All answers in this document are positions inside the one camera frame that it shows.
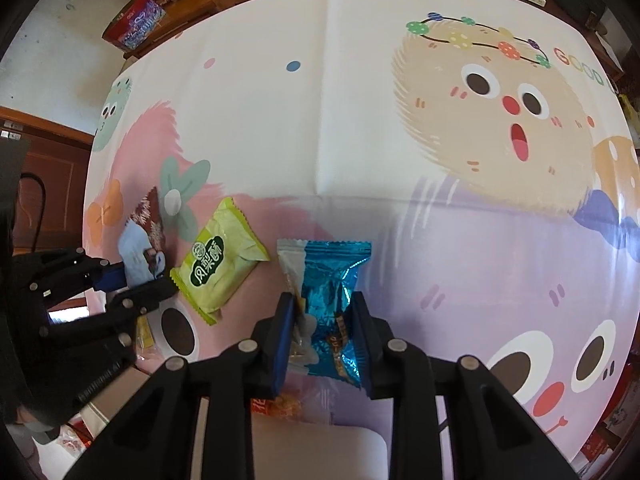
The small yellow snack packet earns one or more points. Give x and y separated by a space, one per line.
144 335

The silver snack packet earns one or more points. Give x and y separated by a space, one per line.
291 265

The wooden door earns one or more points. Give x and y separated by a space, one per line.
45 160

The dark red snowflake snack packet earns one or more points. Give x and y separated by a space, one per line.
145 230

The red blue tin box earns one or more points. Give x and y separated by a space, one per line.
135 22

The blue foil snack packet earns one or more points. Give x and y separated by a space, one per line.
332 285

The green snack packet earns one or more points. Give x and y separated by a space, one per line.
220 260

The cartoon printed tablecloth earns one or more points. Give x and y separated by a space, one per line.
350 135

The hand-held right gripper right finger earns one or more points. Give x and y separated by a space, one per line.
361 345

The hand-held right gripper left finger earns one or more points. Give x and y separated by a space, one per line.
282 345

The red white box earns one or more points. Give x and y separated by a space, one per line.
615 420

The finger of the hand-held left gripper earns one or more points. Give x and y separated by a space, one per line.
107 277
150 294

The red orange snack packet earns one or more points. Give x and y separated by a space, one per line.
275 406

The white plastic tray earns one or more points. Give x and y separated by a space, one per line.
320 452

